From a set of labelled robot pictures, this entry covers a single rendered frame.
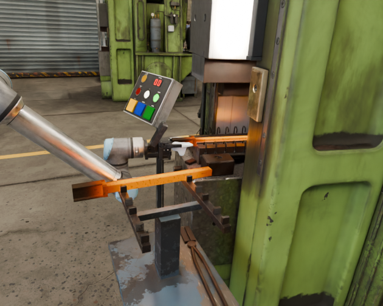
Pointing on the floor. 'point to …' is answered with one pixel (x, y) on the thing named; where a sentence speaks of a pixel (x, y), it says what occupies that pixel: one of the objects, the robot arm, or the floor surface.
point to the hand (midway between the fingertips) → (188, 141)
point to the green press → (144, 45)
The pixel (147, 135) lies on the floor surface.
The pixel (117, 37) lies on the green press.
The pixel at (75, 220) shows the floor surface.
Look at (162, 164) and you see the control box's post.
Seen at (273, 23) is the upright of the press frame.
